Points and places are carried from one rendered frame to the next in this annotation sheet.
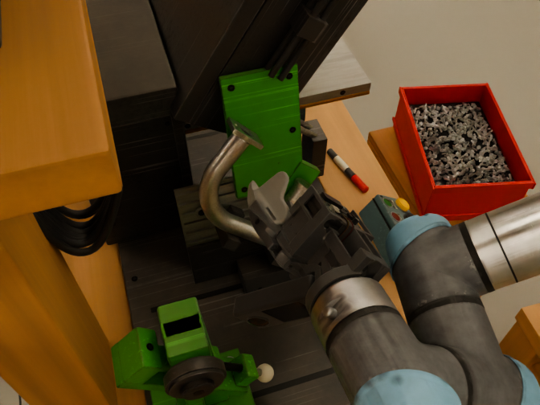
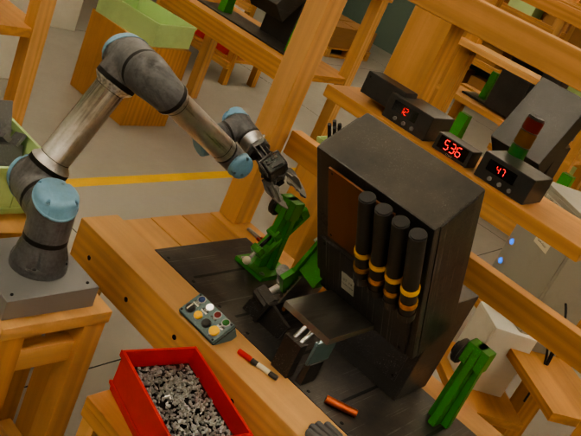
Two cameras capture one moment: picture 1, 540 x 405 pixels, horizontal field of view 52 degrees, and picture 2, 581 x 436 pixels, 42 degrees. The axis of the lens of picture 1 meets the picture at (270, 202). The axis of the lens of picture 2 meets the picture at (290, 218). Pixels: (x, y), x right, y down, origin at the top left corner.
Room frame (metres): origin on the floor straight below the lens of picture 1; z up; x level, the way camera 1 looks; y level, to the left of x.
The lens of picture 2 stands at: (2.04, -1.31, 2.05)
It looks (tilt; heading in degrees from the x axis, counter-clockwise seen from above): 23 degrees down; 141
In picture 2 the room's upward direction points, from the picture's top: 25 degrees clockwise
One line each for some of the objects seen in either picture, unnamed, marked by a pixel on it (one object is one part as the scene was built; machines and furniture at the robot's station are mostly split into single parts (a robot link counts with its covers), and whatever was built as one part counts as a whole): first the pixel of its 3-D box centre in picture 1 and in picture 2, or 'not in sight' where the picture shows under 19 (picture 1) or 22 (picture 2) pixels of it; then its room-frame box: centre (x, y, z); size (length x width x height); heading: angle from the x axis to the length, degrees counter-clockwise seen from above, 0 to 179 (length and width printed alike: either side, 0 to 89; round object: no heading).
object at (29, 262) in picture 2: not in sight; (41, 248); (0.37, -0.66, 0.96); 0.15 x 0.15 x 0.10
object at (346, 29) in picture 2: not in sight; (332, 33); (-7.16, 5.50, 0.22); 1.20 x 0.81 x 0.44; 112
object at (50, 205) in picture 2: not in sight; (51, 209); (0.37, -0.67, 1.08); 0.13 x 0.12 x 0.14; 7
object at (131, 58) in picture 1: (125, 118); (396, 316); (0.75, 0.26, 1.07); 0.30 x 0.18 x 0.34; 18
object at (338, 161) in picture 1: (347, 169); (258, 364); (0.77, -0.16, 0.91); 0.13 x 0.02 x 0.02; 31
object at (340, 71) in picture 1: (254, 83); (349, 311); (0.80, 0.03, 1.11); 0.39 x 0.16 x 0.03; 108
